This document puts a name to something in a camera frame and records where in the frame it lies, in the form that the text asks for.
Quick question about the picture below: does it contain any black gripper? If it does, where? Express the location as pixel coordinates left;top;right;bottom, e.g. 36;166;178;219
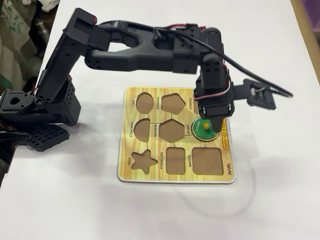
193;52;236;134

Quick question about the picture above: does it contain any green circle piece yellow pin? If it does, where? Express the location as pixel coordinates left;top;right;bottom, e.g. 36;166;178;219
190;116;219;141

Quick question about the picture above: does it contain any wooden shape puzzle board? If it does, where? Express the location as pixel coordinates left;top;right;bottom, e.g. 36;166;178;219
116;86;237;185

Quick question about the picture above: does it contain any grey metal bottle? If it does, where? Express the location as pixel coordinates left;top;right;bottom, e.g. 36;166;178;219
34;17;50;43

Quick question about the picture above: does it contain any white crumpled cloth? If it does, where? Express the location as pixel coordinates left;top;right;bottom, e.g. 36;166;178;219
39;0;61;12

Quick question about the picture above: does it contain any black table clamp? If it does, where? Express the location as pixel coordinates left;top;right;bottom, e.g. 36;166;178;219
0;131;32;151

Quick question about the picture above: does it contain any floral patterned cloth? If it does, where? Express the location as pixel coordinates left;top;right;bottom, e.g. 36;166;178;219
0;0;49;94

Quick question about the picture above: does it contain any red white gripper servo wire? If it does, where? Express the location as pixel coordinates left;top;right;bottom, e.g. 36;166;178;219
194;64;235;104

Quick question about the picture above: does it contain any black square wrist camera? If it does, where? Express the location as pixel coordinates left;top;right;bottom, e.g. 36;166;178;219
232;78;277;111

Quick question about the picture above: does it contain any black camera cable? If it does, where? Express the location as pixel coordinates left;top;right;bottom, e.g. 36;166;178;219
99;21;294;98

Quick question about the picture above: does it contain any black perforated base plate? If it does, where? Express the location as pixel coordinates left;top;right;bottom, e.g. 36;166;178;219
24;124;71;153

